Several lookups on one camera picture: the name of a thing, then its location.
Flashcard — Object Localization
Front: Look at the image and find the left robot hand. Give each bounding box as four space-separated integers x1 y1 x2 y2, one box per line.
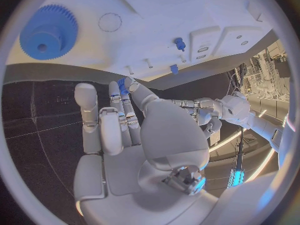
171 97 224 140

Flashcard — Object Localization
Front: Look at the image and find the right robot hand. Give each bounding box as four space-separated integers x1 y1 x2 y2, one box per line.
73 76 220 225

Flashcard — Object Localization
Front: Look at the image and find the blue peg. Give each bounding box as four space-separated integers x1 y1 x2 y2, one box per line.
116 77 130 96
173 37 187 52

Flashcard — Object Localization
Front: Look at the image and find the white task board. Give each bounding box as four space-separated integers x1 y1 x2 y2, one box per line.
5 0 274 88

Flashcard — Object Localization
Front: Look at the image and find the glowing light bar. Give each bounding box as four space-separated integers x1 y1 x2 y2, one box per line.
225 168 247 190

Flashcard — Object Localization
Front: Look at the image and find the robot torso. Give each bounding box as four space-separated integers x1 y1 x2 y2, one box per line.
277 112 297 171

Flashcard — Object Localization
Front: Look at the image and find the blue gear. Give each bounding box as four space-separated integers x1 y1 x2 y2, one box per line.
18 3 79 61

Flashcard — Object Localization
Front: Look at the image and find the white cable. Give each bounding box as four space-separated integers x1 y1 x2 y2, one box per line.
226 73 243 97

